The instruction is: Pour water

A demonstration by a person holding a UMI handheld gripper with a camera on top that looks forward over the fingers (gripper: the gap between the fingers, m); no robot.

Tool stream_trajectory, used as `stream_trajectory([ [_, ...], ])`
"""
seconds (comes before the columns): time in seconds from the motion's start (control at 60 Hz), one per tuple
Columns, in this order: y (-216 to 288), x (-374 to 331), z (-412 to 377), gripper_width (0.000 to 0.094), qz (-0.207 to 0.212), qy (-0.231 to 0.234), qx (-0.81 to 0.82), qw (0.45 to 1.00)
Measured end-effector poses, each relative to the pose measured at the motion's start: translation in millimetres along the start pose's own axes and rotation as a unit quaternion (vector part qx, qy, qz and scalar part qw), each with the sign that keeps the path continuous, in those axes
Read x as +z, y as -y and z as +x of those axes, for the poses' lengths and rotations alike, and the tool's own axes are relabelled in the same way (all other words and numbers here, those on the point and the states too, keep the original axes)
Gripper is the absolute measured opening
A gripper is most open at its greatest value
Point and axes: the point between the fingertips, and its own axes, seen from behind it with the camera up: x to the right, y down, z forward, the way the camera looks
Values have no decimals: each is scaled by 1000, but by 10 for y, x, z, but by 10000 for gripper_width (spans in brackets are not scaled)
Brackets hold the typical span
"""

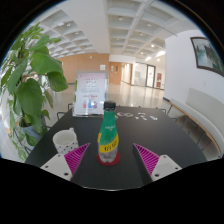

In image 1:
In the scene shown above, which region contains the flat round red coaster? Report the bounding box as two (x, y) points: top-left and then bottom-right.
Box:
(96, 151), (122, 167)

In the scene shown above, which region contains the green drink bottle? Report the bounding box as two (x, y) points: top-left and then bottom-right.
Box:
(96, 100), (121, 164)

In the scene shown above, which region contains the black metal chair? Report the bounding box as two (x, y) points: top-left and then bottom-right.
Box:
(155, 105), (180, 124)
(55, 102), (75, 122)

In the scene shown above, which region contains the white dotted mug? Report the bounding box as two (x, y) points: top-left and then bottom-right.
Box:
(51, 126), (80, 155)

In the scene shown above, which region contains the clear standing sign holder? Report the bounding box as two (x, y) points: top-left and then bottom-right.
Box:
(72, 70), (109, 118)

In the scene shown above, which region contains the long white bench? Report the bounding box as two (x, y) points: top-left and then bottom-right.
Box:
(162, 87), (224, 158)

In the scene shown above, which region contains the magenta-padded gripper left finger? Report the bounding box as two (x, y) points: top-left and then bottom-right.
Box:
(39, 142), (92, 182)

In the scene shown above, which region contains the framed landscape painting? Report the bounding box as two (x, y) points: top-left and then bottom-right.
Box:
(189, 36), (224, 78)

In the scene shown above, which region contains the green leafy potted plant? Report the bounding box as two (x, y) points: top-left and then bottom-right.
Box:
(0, 22), (70, 163)

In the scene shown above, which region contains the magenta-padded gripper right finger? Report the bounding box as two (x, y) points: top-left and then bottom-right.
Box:
(131, 142), (183, 187)

